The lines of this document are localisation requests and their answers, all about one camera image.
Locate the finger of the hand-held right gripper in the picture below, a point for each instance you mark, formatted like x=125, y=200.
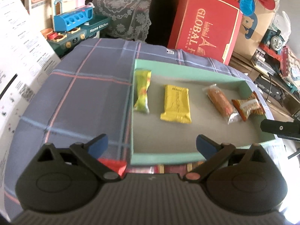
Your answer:
x=294, y=154
x=281, y=128

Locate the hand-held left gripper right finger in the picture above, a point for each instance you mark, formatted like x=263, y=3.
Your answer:
x=204, y=145

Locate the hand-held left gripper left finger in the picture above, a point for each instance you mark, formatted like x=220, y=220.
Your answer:
x=99, y=145

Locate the brown biscuit packet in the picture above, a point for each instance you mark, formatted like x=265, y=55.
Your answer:
x=249, y=106

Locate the teal cardboard box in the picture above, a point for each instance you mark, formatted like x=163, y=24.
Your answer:
x=161, y=131

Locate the clear orange sausage packet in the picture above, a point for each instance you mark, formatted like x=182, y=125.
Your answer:
x=219, y=100

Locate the green yellow snack packet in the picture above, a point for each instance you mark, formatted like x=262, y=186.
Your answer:
x=142, y=91

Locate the gold narrow snack packet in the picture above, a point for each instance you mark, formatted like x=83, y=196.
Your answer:
x=189, y=167

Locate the cluttered wooden shelf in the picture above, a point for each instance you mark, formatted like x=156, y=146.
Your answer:
x=276, y=84

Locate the red yellow narrow packet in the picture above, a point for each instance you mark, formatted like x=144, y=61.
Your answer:
x=160, y=169

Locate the blue plaid cloth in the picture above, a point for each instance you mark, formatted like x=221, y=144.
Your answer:
x=82, y=93

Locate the red toy train carriage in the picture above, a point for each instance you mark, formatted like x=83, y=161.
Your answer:
x=289, y=61

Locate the blue toy train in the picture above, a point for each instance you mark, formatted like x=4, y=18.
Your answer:
x=274, y=39

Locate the brown cardboard box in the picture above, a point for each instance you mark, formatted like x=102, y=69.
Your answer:
x=255, y=35

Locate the white plastic bag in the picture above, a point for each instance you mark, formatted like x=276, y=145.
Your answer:
x=283, y=23

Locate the white printed paper board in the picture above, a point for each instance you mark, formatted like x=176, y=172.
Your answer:
x=21, y=58

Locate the red gift box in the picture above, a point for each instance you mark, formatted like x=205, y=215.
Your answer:
x=206, y=25

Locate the blue toy rack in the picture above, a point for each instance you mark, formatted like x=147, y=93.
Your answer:
x=72, y=18

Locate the grey lace cloth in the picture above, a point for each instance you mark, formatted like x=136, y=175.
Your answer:
x=124, y=9

